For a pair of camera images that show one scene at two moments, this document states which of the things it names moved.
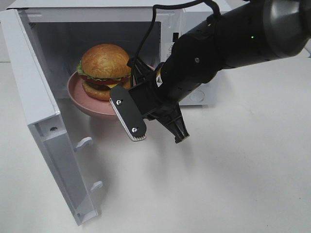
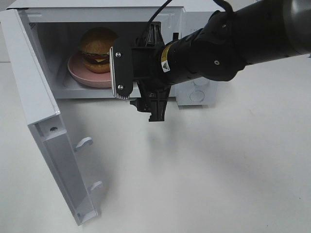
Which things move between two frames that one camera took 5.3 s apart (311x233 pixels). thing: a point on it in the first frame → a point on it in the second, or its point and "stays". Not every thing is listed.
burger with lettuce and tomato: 103,66 → 95,44
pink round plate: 76,93 → 77,69
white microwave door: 57,148 stays
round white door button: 197,96 stays
